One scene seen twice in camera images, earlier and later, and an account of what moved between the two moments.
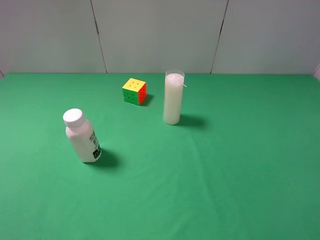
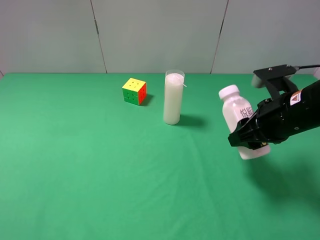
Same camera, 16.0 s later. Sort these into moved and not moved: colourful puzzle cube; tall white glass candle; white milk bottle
Moved: white milk bottle
Not moved: colourful puzzle cube; tall white glass candle
